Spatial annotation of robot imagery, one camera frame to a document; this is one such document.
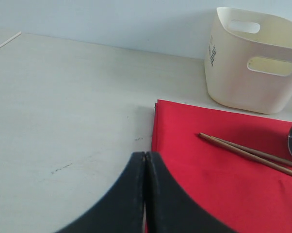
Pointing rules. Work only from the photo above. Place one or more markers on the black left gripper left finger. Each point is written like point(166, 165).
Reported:
point(121, 209)

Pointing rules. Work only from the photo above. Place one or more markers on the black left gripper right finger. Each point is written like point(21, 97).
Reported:
point(169, 209)

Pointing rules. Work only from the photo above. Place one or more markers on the red tablecloth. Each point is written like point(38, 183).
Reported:
point(247, 196)

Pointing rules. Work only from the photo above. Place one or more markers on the wooden chopstick lower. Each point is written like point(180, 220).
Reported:
point(245, 154)

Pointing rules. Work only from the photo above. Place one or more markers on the wooden chopstick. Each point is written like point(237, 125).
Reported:
point(245, 154)
point(257, 152)

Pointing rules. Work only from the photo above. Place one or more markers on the wooden chopstick upper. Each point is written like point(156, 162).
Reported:
point(257, 152)

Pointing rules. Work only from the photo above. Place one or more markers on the cream plastic tub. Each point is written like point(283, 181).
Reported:
point(248, 64)

